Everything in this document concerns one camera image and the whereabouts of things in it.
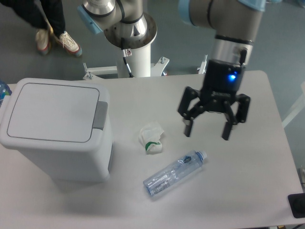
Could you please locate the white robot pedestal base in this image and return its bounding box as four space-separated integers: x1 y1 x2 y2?
83 12 170 80

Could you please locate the white yellow sneaker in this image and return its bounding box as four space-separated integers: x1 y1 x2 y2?
35 29 51 55

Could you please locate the white levelling foot bracket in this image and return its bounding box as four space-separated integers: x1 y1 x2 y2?
197 54 208 74

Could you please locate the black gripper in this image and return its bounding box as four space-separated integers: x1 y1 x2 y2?
177 60 251 140

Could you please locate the blue bottle at left edge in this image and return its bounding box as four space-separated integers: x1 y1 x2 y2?
0 80 12 105

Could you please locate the clear plastic water bottle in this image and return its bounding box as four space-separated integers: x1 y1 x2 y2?
143 150 207 198

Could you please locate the person's dark trouser leg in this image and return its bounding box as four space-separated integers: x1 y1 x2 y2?
0 0 66 37

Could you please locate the black device at edge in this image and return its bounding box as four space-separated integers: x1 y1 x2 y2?
288 193 305 219

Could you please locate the white frame at right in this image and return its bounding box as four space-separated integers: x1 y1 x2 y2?
282 82 305 128

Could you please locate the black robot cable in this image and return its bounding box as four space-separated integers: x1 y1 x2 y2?
120 37 134 78

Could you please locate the grey box at right edge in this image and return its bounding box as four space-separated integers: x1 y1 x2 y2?
299 168 305 186

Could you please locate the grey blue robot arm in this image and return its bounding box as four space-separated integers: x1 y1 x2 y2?
77 0 266 140

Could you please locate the white plastic trash can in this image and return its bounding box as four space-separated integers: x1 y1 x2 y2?
0 78 113 182

